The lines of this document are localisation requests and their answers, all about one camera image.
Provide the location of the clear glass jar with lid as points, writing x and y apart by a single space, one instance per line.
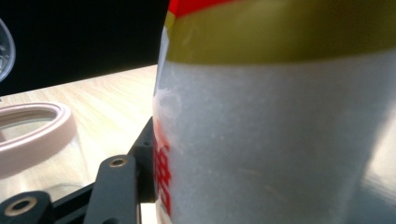
34 137

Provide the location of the red and white sugar pouch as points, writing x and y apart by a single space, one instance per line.
264 124

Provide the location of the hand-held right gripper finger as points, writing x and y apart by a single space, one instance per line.
115 193

